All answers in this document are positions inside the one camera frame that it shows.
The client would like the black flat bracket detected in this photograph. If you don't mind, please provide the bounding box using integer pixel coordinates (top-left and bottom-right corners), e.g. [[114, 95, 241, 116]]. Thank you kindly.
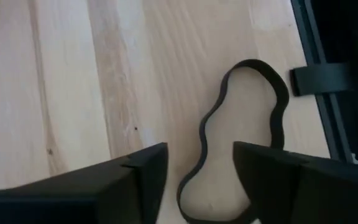
[[290, 63, 352, 96]]

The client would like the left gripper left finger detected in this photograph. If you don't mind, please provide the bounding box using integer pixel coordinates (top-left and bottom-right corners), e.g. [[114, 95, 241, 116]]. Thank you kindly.
[[0, 142, 169, 224]]

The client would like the black table frame rail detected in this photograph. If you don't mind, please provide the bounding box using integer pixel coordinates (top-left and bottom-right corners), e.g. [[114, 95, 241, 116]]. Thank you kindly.
[[290, 0, 354, 162]]

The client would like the long black rubber band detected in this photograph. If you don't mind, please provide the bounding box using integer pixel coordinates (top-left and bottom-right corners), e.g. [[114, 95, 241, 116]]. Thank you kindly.
[[176, 58, 290, 224]]

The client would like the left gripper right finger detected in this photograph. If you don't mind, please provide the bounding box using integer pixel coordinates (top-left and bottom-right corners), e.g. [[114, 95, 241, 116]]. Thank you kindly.
[[232, 141, 358, 224]]

